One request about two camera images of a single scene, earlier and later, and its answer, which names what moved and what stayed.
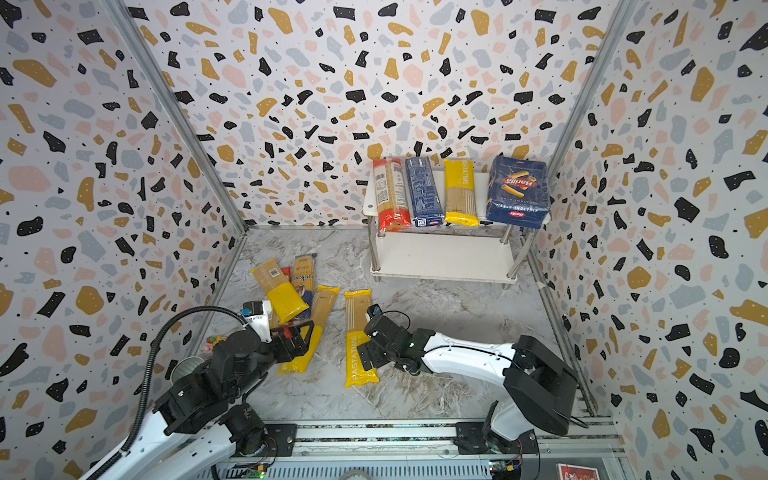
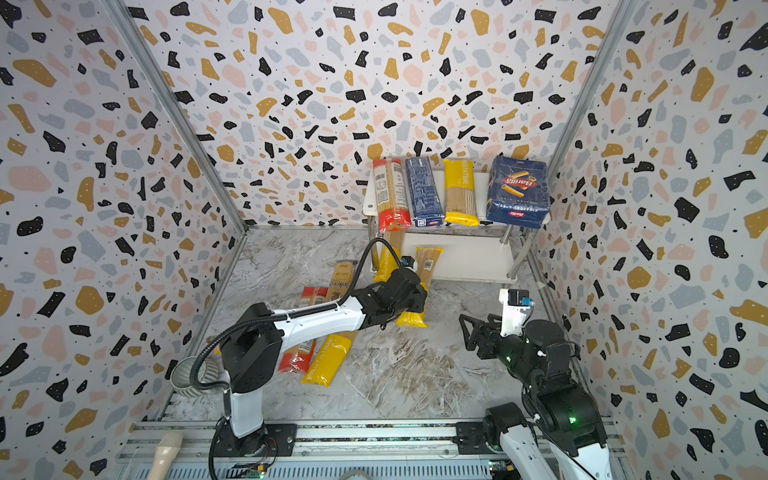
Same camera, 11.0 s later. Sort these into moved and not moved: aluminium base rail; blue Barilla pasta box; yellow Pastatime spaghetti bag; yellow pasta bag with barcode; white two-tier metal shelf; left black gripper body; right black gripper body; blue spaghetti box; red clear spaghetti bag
Moved: right black gripper body; yellow pasta bag with barcode; left black gripper body
Not moved: red clear spaghetti bag; yellow Pastatime spaghetti bag; blue Barilla pasta box; blue spaghetti box; aluminium base rail; white two-tier metal shelf
